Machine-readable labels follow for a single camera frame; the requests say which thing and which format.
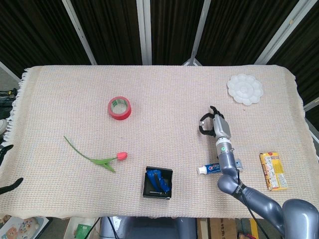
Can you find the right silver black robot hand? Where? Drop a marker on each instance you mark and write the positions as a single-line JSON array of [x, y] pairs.
[[221, 127]]

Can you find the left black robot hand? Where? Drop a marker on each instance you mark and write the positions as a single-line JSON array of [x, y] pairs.
[[10, 185]]

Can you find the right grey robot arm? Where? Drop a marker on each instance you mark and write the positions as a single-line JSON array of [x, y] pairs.
[[225, 159]]

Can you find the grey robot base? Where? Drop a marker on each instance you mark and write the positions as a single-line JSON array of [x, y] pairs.
[[149, 227]]

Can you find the illustrated picture book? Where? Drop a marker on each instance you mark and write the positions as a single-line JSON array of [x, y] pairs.
[[20, 227]]

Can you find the white flower-shaped paint palette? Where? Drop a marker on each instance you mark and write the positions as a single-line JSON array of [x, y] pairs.
[[245, 89]]

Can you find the white blue toothpaste tube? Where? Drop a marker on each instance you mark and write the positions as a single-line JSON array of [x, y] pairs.
[[207, 169]]

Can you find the white shoe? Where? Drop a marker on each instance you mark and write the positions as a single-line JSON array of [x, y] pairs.
[[2, 125]]

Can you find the beige woven tablecloth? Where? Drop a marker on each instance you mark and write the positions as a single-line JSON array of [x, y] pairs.
[[159, 99]]

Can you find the yellow snack pack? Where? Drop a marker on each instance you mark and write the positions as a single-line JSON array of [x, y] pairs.
[[274, 171]]

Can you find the blue plastic packet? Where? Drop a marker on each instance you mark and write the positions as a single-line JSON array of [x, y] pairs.
[[163, 183]]

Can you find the white bag with green print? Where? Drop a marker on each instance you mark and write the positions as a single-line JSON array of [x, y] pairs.
[[79, 229]]

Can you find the metal bolt in box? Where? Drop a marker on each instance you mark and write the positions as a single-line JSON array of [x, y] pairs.
[[155, 192]]

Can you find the black cardboard box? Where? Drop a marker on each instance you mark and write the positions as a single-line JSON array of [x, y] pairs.
[[145, 184]]

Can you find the artificial pink tulip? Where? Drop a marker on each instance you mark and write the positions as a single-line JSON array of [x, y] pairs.
[[102, 161]]

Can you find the red tape roll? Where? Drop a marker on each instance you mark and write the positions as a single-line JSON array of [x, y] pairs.
[[124, 113]]

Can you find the brown cardboard box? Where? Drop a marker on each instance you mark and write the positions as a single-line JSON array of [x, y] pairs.
[[216, 229]]

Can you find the dark pleated curtain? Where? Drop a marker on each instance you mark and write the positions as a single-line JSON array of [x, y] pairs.
[[114, 30]]

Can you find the white frame post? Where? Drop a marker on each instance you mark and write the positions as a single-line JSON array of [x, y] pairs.
[[281, 32], [199, 32], [79, 32], [144, 32]]

